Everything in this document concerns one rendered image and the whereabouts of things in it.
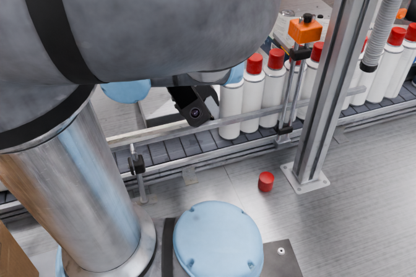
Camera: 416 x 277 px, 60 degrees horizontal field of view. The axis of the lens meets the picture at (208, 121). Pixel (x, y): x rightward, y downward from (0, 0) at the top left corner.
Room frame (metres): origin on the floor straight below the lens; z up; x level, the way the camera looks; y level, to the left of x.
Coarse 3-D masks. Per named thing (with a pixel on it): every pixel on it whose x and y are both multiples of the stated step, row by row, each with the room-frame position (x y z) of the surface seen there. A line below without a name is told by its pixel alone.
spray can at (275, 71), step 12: (276, 48) 0.67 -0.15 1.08; (276, 60) 0.64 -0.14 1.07; (264, 72) 0.64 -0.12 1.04; (276, 72) 0.64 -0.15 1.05; (264, 84) 0.64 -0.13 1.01; (276, 84) 0.63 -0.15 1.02; (264, 96) 0.64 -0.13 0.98; (276, 96) 0.63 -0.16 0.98; (264, 120) 0.63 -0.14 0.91; (276, 120) 0.64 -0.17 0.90
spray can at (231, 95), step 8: (224, 88) 0.60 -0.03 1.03; (232, 88) 0.59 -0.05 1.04; (240, 88) 0.60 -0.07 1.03; (224, 96) 0.60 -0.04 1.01; (232, 96) 0.59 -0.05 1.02; (240, 96) 0.60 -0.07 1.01; (224, 104) 0.60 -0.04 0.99; (232, 104) 0.59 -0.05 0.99; (240, 104) 0.60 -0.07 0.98; (224, 112) 0.60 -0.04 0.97; (232, 112) 0.59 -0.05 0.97; (240, 112) 0.60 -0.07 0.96; (224, 128) 0.59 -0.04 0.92; (232, 128) 0.59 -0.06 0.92; (224, 136) 0.59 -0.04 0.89; (232, 136) 0.59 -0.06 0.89
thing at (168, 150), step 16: (400, 96) 0.76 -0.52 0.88; (352, 112) 0.69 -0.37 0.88; (272, 128) 0.63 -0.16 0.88; (160, 144) 0.58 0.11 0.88; (176, 144) 0.58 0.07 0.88; (192, 144) 0.58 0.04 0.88; (208, 144) 0.58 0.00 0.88; (224, 144) 0.58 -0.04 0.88; (144, 160) 0.53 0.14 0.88; (160, 160) 0.53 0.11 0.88; (0, 192) 0.44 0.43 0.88
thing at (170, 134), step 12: (264, 108) 0.61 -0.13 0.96; (276, 108) 0.61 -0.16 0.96; (288, 108) 0.62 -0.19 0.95; (216, 120) 0.57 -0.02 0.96; (228, 120) 0.58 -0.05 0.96; (240, 120) 0.58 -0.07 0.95; (168, 132) 0.54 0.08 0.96; (180, 132) 0.54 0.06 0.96; (192, 132) 0.55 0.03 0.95; (120, 144) 0.50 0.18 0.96; (144, 144) 0.51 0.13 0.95
